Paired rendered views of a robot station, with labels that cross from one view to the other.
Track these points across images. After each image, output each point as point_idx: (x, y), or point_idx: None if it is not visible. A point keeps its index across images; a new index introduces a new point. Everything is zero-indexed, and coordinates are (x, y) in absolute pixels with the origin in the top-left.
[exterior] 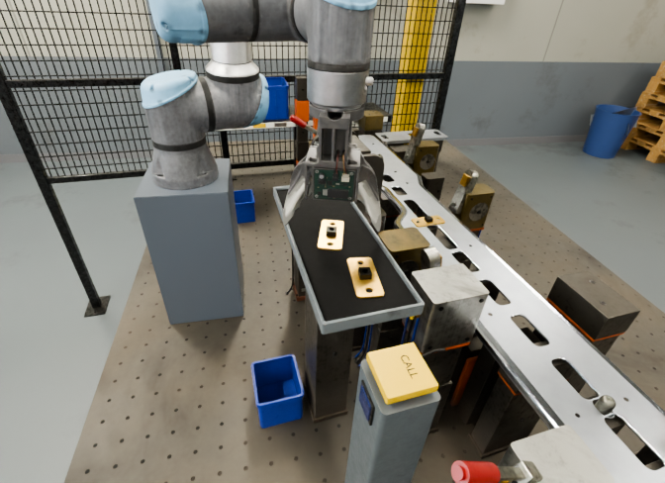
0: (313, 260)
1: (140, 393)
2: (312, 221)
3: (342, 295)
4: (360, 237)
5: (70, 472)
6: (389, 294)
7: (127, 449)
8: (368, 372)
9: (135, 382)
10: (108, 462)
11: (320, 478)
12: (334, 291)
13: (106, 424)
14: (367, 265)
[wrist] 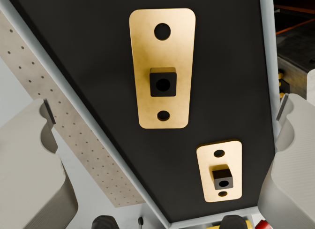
0: (139, 152)
1: (13, 26)
2: (100, 17)
3: (188, 197)
4: (234, 75)
5: (21, 82)
6: (247, 192)
7: (41, 67)
8: (206, 225)
9: (0, 17)
10: (36, 75)
11: None
12: (177, 194)
13: (12, 53)
14: (230, 158)
